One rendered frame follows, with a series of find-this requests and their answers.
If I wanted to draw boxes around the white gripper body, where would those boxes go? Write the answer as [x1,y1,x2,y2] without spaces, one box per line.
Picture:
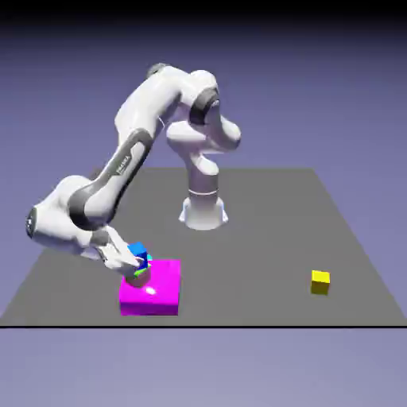
[97,225,145,277]

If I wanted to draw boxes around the small blue cube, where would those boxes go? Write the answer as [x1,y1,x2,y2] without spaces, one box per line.
[127,241,149,270]

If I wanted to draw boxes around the small yellow cube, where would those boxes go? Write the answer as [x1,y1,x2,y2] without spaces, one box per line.
[310,269,331,296]

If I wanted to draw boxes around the large magenta box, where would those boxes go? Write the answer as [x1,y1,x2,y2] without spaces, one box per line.
[119,258,182,316]

